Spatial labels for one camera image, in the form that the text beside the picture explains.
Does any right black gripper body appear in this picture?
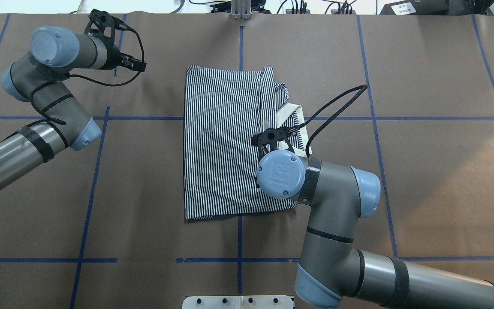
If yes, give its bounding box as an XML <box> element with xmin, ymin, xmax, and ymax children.
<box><xmin>251</xmin><ymin>127</ymin><xmax>295</xmax><ymax>160</ymax></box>

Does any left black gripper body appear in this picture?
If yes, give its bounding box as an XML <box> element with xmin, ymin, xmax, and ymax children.
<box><xmin>84</xmin><ymin>9</ymin><xmax>147</xmax><ymax>73</ymax></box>

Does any striped polo shirt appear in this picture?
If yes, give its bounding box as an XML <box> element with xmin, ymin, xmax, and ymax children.
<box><xmin>184</xmin><ymin>65</ymin><xmax>304</xmax><ymax>221</ymax></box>

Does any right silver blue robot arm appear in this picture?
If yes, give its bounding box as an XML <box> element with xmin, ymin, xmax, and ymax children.
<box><xmin>251</xmin><ymin>127</ymin><xmax>494</xmax><ymax>309</ymax></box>

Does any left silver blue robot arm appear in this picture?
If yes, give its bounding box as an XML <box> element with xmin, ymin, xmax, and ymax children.
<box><xmin>0</xmin><ymin>9</ymin><xmax>147</xmax><ymax>190</ymax></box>

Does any black box with label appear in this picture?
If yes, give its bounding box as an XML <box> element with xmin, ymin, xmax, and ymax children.
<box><xmin>378</xmin><ymin>0</ymin><xmax>449</xmax><ymax>15</ymax></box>

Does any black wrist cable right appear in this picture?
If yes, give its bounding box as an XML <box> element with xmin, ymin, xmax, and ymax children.
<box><xmin>288</xmin><ymin>85</ymin><xmax>368</xmax><ymax>148</ymax></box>

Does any aluminium frame post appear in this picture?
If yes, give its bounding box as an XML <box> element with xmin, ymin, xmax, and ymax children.
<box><xmin>230</xmin><ymin>0</ymin><xmax>252</xmax><ymax>20</ymax></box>

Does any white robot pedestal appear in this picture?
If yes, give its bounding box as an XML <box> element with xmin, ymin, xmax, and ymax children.
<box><xmin>182</xmin><ymin>295</ymin><xmax>295</xmax><ymax>309</ymax></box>

